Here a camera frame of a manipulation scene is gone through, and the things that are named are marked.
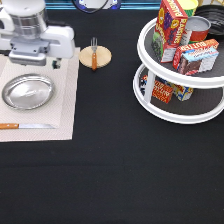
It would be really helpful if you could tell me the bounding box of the white two-tier turntable rack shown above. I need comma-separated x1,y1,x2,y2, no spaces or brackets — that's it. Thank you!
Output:
133,18,224,124

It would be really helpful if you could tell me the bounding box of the chocolate pudding box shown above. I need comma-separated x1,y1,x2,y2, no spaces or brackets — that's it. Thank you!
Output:
177,47,219,75

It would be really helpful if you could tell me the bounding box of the fork with wooden handle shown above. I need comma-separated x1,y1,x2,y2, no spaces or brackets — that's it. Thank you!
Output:
91,37,97,71

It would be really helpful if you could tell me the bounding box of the red raisins box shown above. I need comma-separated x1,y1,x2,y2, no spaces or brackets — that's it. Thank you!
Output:
152,0,188,63

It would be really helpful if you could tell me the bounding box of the yellow box on lower tier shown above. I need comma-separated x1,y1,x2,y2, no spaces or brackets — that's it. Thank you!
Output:
165,81,194,101

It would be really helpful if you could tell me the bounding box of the black bowl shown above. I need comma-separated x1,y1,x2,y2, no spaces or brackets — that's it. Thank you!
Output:
195,5,224,37

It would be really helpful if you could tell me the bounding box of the beige woven placemat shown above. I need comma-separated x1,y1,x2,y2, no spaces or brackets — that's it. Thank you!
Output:
0,48,80,142

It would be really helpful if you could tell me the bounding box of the orange box on lower tier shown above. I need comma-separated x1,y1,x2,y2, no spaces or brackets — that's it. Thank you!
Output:
152,81,173,103

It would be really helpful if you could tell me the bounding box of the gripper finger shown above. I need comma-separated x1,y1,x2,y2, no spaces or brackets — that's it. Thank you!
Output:
52,58,62,69

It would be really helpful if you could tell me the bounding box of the robot base white blue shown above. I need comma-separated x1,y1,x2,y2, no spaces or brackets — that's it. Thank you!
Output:
71,0,121,14

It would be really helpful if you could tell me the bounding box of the round wooden coaster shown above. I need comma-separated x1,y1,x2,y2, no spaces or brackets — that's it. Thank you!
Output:
79,46,112,68

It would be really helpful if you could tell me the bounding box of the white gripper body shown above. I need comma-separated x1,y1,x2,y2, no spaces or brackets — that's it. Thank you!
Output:
0,8,75,66

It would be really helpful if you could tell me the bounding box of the knife with wooden handle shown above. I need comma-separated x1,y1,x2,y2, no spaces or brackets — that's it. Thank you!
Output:
0,123,55,130

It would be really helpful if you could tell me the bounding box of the round silver metal plate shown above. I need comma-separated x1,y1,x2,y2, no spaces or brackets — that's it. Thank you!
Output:
2,73,55,110

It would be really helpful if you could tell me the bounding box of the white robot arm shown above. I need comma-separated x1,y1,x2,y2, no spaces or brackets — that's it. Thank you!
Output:
0,0,75,69

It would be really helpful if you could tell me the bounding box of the red tin can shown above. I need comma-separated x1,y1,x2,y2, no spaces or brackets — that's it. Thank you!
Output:
180,16,211,45

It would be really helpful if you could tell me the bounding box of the red butter box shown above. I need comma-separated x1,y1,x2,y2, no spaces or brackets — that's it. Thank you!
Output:
173,39,219,69

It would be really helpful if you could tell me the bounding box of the yellow green container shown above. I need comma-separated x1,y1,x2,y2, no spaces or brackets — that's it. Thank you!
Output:
177,0,198,17

